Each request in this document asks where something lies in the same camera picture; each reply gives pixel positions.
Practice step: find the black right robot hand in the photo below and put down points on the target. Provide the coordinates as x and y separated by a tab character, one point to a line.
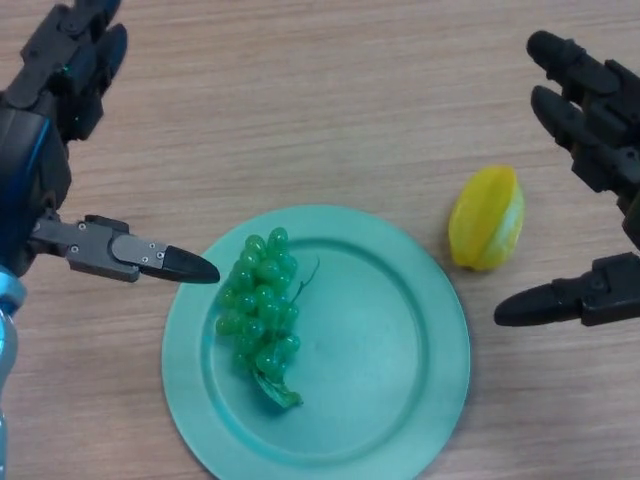
600	110

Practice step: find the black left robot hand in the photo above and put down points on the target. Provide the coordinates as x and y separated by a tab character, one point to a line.
35	150

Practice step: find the green grape bunch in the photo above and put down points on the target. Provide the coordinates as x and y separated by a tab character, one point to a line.
260	300

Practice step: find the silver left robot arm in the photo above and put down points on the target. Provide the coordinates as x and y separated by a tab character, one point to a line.
6	340

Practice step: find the teal round plate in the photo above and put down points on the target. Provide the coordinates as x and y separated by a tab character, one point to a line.
375	350

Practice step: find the yellow starfruit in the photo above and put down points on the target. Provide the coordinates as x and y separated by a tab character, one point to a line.
477	220

